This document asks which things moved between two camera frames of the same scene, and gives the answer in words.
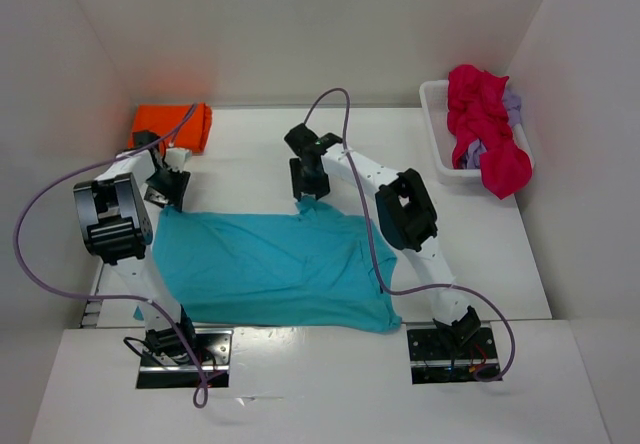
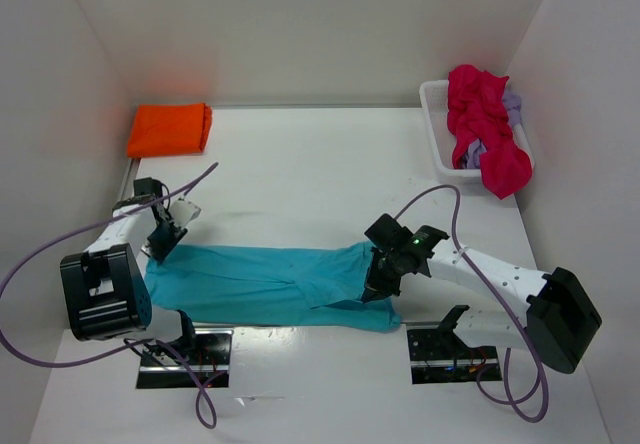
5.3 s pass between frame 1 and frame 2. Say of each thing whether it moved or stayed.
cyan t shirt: moved
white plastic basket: stayed
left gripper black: moved
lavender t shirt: stayed
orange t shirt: stayed
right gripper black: moved
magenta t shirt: stayed
